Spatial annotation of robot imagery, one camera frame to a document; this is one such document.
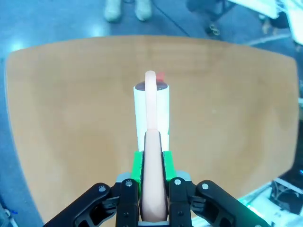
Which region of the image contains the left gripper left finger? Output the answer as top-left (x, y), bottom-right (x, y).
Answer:
top-left (44, 150), bottom-right (144, 227)

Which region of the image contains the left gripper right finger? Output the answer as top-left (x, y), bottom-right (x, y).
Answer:
top-left (161, 149), bottom-right (272, 227)

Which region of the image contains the peach plastic utensil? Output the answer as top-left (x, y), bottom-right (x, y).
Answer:
top-left (141, 70), bottom-right (169, 223)

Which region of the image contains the white cylindrical container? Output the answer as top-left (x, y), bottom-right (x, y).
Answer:
top-left (133, 71), bottom-right (171, 152)

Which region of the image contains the black wheeled chair base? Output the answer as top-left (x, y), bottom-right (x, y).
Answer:
top-left (185, 0), bottom-right (239, 36)

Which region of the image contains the white electronics stand with cables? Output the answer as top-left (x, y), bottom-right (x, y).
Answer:
top-left (238, 163), bottom-right (303, 227)

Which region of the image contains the black floor cable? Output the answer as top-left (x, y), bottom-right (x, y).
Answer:
top-left (151, 0), bottom-right (191, 36)

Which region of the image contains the white equipment frame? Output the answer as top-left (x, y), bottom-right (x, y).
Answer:
top-left (226, 0), bottom-right (303, 47)

